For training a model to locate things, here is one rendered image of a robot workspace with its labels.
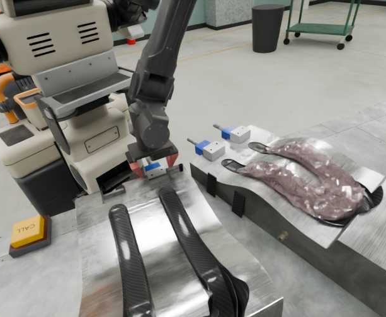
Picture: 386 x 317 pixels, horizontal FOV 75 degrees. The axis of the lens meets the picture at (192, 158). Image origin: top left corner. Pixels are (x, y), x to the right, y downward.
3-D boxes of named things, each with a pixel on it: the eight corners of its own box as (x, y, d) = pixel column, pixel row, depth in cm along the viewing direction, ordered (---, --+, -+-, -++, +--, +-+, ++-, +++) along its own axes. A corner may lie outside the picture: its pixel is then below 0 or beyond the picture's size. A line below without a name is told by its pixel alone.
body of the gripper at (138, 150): (174, 151, 62) (170, 125, 57) (135, 165, 59) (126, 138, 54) (165, 138, 67) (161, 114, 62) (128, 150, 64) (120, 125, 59)
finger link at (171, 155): (182, 174, 67) (178, 146, 61) (157, 183, 65) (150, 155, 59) (173, 161, 72) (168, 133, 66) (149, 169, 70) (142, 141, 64)
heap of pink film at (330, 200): (230, 175, 62) (230, 150, 57) (272, 144, 71) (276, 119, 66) (334, 241, 46) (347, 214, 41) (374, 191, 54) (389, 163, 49)
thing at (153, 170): (140, 166, 77) (136, 152, 74) (156, 161, 78) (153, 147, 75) (153, 194, 68) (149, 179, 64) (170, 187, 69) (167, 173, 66)
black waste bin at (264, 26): (244, 50, 427) (245, 7, 388) (266, 44, 441) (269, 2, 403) (262, 56, 392) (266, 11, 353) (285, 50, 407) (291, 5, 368)
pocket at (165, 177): (148, 185, 62) (145, 175, 60) (168, 178, 64) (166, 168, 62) (153, 198, 59) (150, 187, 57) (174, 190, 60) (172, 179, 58)
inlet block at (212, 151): (182, 149, 77) (181, 134, 74) (194, 142, 80) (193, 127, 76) (212, 168, 69) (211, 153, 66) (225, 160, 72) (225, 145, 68)
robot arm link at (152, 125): (170, 78, 57) (133, 69, 52) (191, 96, 48) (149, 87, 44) (156, 126, 62) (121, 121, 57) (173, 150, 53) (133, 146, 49)
